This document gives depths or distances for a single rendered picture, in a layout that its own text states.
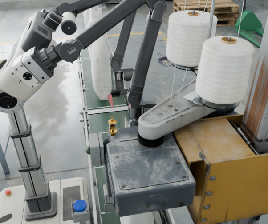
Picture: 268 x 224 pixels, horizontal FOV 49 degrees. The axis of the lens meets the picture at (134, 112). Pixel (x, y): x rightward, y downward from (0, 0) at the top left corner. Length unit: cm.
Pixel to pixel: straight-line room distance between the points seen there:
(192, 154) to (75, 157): 213
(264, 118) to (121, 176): 48
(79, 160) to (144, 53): 189
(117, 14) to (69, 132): 227
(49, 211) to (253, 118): 155
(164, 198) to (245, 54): 45
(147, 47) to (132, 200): 62
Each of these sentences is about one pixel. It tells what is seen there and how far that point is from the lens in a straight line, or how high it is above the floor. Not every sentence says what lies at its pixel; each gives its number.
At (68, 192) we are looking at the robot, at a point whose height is 26.
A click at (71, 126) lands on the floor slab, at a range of 337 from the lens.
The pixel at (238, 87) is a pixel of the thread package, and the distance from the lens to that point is 83.
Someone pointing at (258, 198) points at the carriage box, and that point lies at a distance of 116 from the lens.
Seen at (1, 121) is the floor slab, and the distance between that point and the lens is 372.
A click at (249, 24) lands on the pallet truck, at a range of 654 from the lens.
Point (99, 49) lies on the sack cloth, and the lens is 281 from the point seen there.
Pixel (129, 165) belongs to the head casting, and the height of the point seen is 134.
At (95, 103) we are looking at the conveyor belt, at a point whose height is 38.
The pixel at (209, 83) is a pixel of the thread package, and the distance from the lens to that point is 81.
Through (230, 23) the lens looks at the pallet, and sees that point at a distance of 691.
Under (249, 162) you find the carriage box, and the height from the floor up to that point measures 132.
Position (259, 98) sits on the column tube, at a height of 148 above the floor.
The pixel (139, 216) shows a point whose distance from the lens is 156.
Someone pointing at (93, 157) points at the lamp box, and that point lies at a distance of 101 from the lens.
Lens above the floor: 196
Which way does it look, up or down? 34 degrees down
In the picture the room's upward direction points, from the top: straight up
